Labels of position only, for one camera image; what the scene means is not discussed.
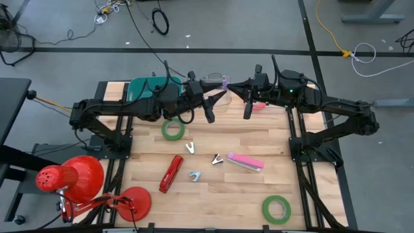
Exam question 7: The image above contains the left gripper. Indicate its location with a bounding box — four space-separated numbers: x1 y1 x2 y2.
182 70 227 124

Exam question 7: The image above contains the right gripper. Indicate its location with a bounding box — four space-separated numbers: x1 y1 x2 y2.
228 63 271 120

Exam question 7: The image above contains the green tape roll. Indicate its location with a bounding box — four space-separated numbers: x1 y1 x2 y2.
160 118 186 142
261 195 292 225

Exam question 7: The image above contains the pink stapler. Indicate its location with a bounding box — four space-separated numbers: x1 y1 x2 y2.
226 152 265 172

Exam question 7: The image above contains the red stapler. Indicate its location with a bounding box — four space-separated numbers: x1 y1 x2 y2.
158 155 184 194

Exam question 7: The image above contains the clear plastic bin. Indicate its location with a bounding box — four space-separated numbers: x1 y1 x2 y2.
182 72 233 107
243 77 296 113

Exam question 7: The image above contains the teal plastic bin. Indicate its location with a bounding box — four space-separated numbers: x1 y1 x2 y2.
126 76 184 103

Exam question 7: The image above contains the grey table foot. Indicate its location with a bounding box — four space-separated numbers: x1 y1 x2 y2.
371 98 414 108
342 0 406 24

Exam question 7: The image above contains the red desk lamp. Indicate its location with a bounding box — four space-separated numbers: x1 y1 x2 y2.
35 155 152 224

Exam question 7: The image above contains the black desk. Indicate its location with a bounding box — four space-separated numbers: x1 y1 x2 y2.
0 77 62 224

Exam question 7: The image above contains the black floor fan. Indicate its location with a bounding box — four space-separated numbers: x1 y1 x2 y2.
0 5 36 67

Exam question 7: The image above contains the black aluminium frame rail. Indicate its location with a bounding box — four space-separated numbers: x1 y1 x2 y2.
96 82 133 226
284 84 350 229

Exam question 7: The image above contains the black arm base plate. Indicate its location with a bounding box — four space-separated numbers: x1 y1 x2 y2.
289 137 337 162
90 134 134 160

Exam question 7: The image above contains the black coiled cable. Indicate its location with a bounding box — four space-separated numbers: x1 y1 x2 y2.
151 8 170 36

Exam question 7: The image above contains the long black floor cable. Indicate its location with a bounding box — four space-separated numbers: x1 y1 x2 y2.
124 0 178 78

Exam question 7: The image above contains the yellow extension cord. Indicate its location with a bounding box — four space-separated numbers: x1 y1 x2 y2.
315 0 353 59

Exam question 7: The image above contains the white cable bundle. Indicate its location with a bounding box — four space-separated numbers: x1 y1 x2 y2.
93 0 132 25

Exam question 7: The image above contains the thin yellow cable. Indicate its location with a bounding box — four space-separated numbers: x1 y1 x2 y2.
35 96 74 114

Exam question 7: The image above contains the black cable tangle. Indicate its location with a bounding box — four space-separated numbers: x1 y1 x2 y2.
395 28 414 52

